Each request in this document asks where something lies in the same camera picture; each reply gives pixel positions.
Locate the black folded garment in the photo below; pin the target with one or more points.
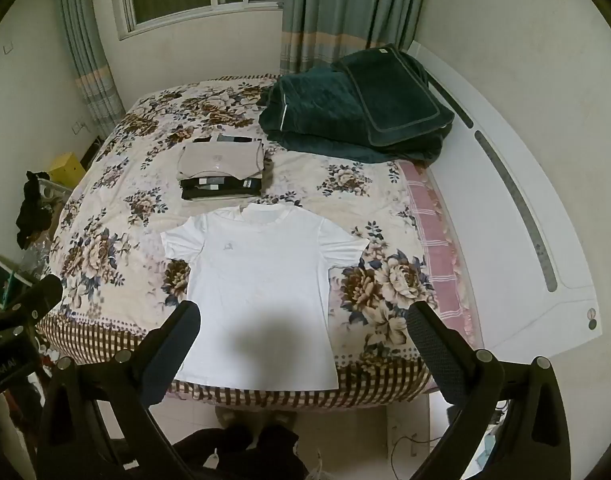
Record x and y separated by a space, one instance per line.
218 189

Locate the yellow box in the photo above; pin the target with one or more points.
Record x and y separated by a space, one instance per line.
68 172

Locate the black cloth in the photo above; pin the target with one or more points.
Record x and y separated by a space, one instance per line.
33 210

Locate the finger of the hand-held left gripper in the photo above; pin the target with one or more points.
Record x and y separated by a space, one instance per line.
44 291

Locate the person's dark clothing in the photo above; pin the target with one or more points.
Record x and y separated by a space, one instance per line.
240 452

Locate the dark green blanket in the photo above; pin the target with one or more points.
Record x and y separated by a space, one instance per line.
315 115

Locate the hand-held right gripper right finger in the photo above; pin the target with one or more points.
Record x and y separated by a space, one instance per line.
435 355

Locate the green crate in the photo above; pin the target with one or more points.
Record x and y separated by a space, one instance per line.
0 280

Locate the white headboard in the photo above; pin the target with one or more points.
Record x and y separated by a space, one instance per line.
510 270

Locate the beige folded shirt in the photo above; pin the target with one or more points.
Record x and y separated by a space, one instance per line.
220 160

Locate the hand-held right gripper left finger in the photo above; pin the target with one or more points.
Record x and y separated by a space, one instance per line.
173 345

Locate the grey-green curtain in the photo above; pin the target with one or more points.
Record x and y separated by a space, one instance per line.
88 60
345 10

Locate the white t-shirt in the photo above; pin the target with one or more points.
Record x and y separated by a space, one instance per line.
258 290

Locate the wall socket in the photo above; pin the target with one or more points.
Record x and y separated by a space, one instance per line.
8 50
78 127

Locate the floral bedsheet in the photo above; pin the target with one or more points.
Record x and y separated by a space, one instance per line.
110 220

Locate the pink striped cloth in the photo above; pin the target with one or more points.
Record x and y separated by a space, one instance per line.
435 240

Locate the dark green piped cushion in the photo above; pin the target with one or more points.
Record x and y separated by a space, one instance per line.
395 95

